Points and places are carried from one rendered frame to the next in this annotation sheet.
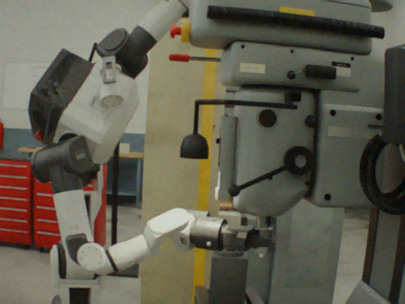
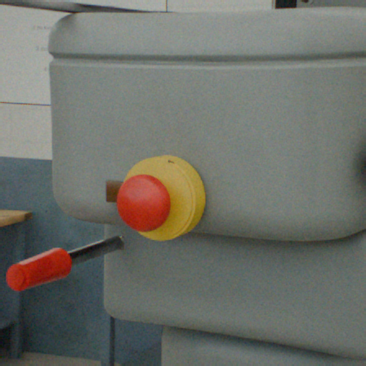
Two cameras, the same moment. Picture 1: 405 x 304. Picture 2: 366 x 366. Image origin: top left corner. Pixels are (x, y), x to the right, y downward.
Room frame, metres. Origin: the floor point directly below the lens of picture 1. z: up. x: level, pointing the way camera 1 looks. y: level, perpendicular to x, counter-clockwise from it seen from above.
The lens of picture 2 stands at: (1.11, 0.64, 1.86)
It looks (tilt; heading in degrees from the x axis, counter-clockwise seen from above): 7 degrees down; 302
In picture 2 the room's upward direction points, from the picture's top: straight up
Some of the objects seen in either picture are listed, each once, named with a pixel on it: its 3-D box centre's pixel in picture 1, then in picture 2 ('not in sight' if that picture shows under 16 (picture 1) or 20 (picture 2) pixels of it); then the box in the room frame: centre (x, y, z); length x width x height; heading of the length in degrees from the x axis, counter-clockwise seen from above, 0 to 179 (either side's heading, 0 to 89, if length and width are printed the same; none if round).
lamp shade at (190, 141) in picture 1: (194, 145); not in sight; (1.49, 0.02, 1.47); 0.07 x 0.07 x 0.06
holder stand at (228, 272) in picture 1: (228, 273); not in sight; (1.98, -0.11, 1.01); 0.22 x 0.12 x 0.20; 177
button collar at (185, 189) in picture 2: (185, 31); (162, 197); (1.48, 0.06, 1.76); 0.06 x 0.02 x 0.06; 5
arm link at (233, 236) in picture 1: (229, 237); not in sight; (1.53, -0.08, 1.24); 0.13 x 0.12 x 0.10; 160
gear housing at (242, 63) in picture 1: (289, 69); (295, 243); (1.50, -0.21, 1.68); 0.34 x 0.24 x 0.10; 95
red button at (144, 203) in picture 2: (176, 30); (147, 202); (1.48, 0.08, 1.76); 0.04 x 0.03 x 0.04; 5
